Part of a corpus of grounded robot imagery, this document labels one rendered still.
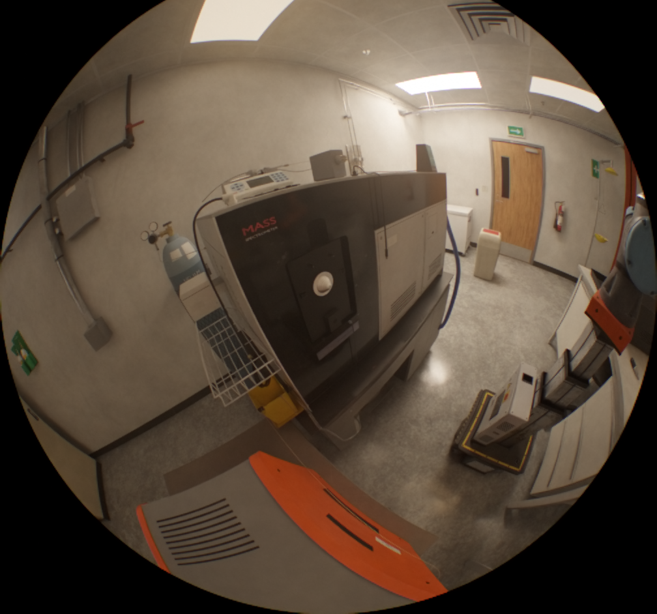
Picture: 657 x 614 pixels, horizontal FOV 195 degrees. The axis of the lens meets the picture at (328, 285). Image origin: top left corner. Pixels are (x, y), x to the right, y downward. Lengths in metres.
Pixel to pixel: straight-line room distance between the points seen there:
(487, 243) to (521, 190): 1.58
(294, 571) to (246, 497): 0.15
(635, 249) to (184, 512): 0.81
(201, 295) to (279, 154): 1.34
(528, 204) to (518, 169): 0.63
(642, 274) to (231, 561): 0.72
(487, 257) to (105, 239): 3.88
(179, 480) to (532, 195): 4.86
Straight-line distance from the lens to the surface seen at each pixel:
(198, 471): 0.99
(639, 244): 0.45
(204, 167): 1.53
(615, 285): 0.61
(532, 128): 4.22
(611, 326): 0.61
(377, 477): 1.45
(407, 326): 1.00
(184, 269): 1.12
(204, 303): 0.68
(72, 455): 3.19
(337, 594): 0.38
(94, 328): 1.70
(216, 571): 0.44
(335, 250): 0.48
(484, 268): 3.06
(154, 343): 1.76
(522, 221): 4.14
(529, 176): 4.09
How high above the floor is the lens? 1.44
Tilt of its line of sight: 31 degrees down
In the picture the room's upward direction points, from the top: 12 degrees counter-clockwise
